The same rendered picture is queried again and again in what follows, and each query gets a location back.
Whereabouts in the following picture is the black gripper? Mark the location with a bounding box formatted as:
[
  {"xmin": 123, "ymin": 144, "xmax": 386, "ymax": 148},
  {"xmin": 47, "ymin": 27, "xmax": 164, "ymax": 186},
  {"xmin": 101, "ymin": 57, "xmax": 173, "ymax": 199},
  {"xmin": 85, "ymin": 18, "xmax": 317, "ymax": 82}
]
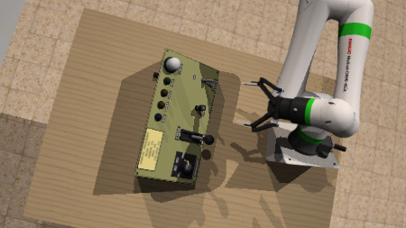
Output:
[{"xmin": 235, "ymin": 78, "xmax": 293, "ymax": 132}]

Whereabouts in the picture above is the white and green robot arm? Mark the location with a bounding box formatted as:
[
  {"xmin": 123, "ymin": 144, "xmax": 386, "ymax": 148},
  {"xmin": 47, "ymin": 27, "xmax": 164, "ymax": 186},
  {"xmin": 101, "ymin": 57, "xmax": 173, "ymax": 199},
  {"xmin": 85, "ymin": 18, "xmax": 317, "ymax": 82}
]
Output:
[{"xmin": 275, "ymin": 0, "xmax": 374, "ymax": 159}]

